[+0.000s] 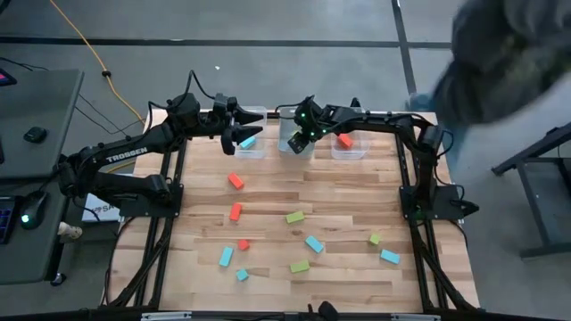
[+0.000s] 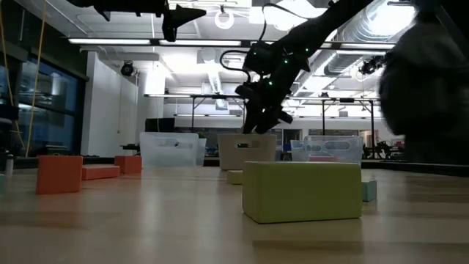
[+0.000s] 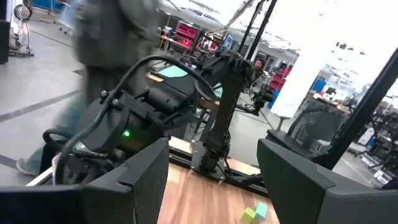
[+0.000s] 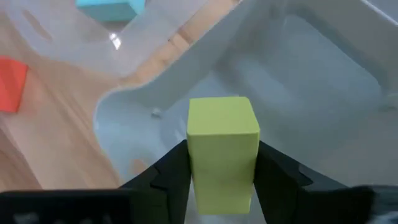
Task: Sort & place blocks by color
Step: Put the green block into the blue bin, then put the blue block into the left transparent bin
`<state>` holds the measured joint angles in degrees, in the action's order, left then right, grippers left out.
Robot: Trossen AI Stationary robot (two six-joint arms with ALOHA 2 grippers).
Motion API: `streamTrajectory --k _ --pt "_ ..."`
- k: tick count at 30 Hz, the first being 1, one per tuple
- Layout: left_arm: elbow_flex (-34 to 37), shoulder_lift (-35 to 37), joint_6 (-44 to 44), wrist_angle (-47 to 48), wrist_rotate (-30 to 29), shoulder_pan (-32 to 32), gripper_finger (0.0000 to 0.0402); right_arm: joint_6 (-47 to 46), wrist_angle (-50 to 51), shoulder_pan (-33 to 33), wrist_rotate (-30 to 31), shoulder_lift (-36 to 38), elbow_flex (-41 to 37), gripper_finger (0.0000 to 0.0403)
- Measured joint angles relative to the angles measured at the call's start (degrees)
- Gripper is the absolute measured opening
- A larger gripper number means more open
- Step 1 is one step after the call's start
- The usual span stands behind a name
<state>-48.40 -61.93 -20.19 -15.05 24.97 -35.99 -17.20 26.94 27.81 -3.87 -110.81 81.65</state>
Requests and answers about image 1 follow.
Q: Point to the black device with red light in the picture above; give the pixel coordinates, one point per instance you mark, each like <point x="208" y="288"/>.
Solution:
<point x="5" y="78"/>

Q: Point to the opaque light grey bin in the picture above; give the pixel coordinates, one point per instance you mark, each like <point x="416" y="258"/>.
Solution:
<point x="283" y="149"/>

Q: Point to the black computer mouse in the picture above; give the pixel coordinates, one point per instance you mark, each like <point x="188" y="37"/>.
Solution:
<point x="33" y="209"/>

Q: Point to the black clamp knob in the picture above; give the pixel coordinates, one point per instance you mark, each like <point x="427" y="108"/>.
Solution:
<point x="354" y="102"/>

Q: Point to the dark metal stand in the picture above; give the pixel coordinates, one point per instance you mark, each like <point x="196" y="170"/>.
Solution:
<point x="540" y="209"/>

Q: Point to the backlit keyboard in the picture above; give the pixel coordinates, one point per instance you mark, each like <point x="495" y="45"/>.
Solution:
<point x="5" y="220"/>

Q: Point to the small light blue cube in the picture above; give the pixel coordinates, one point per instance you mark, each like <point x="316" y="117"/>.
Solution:
<point x="242" y="275"/>

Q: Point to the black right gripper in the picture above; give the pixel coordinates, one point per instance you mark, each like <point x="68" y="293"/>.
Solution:
<point x="310" y="120"/>

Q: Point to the small green wooden cube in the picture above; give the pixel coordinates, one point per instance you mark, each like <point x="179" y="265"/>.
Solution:
<point x="375" y="239"/>

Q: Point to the green wooden block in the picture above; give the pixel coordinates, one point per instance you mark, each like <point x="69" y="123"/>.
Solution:
<point x="293" y="133"/>
<point x="299" y="266"/>
<point x="295" y="217"/>

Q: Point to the red wooden block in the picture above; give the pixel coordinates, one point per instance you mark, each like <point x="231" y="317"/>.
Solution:
<point x="345" y="141"/>
<point x="235" y="181"/>
<point x="235" y="211"/>

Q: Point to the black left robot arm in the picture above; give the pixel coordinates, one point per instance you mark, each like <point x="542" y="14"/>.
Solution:
<point x="129" y="153"/>

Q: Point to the silver metal bracket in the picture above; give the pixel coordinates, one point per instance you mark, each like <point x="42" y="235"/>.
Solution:
<point x="166" y="316"/>
<point x="415" y="317"/>

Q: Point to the small red wooden cube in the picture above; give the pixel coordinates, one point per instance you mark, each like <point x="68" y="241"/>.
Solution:
<point x="243" y="244"/>

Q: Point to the black aluminium rail frame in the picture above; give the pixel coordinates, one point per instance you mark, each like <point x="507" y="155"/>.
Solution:
<point x="180" y="169"/>

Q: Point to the black desk caster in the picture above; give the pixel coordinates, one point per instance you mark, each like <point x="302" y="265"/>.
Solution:
<point x="58" y="279"/>

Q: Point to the small black box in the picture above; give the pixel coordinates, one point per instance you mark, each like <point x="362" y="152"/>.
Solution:
<point x="35" y="134"/>

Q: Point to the clear plastic bin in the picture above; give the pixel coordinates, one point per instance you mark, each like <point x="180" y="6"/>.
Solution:
<point x="261" y="149"/>
<point x="357" y="151"/>

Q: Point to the white printed sheet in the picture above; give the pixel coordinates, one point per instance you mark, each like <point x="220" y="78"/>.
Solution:
<point x="96" y="211"/>

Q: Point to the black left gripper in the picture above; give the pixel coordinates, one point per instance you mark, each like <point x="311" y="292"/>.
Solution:
<point x="223" y="118"/>

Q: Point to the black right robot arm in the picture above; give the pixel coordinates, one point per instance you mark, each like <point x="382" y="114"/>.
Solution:
<point x="383" y="119"/>

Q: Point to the beige round knob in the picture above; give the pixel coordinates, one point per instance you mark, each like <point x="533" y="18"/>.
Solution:
<point x="70" y="231"/>

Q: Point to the dark grey side desk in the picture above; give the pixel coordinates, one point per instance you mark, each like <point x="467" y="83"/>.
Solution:
<point x="40" y="102"/>

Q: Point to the light blue wooden block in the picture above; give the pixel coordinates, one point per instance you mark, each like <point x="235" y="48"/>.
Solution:
<point x="390" y="256"/>
<point x="247" y="142"/>
<point x="226" y="256"/>
<point x="314" y="244"/>

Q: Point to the person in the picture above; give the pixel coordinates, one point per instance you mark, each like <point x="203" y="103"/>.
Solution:
<point x="504" y="53"/>

